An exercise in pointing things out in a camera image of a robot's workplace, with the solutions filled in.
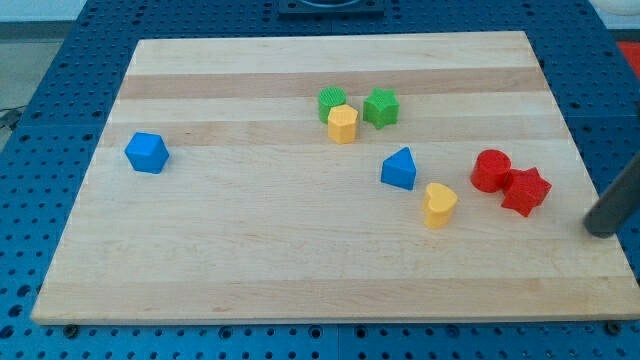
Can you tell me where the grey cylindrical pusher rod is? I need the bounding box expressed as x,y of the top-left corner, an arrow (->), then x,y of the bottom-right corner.
583,153 -> 639,238

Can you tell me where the red star block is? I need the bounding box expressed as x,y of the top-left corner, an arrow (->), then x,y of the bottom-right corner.
501,167 -> 552,217

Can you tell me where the red cylinder block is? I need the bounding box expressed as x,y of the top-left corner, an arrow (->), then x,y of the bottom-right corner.
470,149 -> 511,193

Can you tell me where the yellow heart block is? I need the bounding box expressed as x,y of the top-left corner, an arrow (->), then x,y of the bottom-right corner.
422,182 -> 458,229

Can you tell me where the wooden board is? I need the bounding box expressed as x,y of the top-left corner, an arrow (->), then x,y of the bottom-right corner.
31,31 -> 639,325

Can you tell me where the blue triangle block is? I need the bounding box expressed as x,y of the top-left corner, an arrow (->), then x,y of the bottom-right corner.
380,147 -> 417,191

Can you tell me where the green star block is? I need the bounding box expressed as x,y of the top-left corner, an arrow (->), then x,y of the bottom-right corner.
363,88 -> 400,130

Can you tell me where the yellow hexagon block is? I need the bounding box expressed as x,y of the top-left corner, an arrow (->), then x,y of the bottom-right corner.
328,104 -> 359,144

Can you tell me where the green cylinder block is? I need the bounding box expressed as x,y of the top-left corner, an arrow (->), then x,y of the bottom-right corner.
317,86 -> 347,123

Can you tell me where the blue cube block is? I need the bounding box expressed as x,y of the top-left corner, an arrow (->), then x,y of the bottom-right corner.
125,132 -> 169,174

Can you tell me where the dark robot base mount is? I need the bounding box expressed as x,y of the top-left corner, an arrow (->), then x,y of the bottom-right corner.
275,0 -> 385,17

